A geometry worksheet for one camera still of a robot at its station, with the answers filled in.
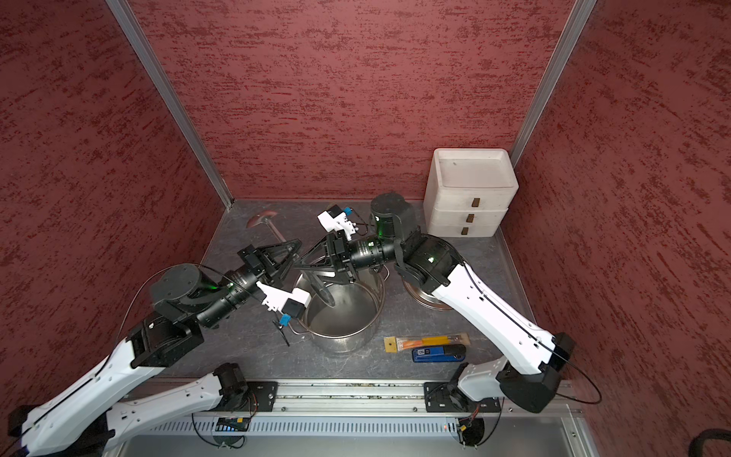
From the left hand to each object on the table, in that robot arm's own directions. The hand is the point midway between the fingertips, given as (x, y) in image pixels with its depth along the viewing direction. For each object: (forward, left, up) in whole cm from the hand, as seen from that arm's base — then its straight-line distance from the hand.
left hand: (289, 237), depth 53 cm
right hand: (-9, -4, -1) cm, 9 cm away
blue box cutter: (-10, -36, -40) cm, 55 cm away
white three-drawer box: (+36, -48, -21) cm, 63 cm away
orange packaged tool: (-6, -25, -44) cm, 51 cm away
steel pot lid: (+8, -34, -44) cm, 56 cm away
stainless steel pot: (+1, -9, -48) cm, 49 cm away
